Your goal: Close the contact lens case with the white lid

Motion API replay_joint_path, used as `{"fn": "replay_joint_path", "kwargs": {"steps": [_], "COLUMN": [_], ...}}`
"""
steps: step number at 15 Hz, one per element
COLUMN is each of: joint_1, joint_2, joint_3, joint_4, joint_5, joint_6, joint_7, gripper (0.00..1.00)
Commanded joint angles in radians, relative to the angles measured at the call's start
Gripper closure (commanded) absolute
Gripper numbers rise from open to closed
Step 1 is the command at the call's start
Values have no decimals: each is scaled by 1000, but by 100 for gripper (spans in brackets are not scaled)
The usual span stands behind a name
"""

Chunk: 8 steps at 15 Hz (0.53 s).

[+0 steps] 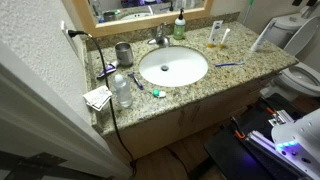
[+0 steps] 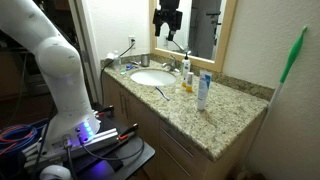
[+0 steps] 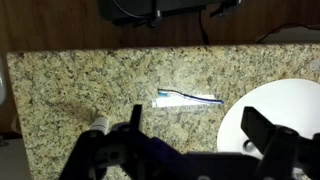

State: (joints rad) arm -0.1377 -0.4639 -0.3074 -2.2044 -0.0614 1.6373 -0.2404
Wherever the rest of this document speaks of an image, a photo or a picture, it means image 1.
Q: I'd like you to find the blue toothbrush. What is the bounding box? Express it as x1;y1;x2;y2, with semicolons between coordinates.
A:
215;61;245;67

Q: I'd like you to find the blue razor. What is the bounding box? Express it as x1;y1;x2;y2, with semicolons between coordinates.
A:
128;73;144;90

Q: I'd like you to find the green soap dispenser bottle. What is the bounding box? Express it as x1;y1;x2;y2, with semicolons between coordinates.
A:
173;9;186;40

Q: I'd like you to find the wood framed mirror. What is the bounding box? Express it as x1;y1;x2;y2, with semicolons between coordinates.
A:
70;0;215;38

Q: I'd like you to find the green white contact lens case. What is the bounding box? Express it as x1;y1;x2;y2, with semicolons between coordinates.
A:
152;89;166;98

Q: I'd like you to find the wooden vanity cabinet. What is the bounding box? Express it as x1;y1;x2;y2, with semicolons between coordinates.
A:
103;74;272;162

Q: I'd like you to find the white sink basin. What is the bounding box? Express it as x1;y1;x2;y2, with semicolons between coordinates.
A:
139;46;208;87

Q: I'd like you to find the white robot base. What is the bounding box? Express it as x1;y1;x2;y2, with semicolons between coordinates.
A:
271;109;320;180

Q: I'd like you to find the white wall outlet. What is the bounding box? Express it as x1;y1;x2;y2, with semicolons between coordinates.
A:
60;20;79;57

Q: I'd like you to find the purple toothpaste tube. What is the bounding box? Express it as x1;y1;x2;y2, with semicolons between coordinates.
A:
98;61;119;78

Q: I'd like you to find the white paper packet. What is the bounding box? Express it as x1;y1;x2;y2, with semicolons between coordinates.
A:
83;85;112;111

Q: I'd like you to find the black power cable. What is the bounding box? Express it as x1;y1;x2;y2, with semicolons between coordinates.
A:
67;29;138;178

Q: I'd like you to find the small white tube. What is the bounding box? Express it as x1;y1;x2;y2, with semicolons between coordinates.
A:
219;28;231;48

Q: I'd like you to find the white toilet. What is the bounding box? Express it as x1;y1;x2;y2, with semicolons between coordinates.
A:
260;7;320;101

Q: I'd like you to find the clear plastic bottle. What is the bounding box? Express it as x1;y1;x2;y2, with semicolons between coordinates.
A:
114;74;133;108

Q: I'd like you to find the chrome faucet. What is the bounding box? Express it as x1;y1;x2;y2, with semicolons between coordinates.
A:
148;22;170;47

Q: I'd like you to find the white door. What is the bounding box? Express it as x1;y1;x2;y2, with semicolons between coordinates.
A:
0;40;134;180

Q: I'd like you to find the black robot cart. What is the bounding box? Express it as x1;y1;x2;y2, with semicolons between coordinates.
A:
188;94;307;180

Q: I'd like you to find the large white tube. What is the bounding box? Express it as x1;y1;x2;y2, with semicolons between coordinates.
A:
250;21;276;52

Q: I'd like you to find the grey metal cup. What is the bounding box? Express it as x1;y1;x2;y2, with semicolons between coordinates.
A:
115;42;134;66

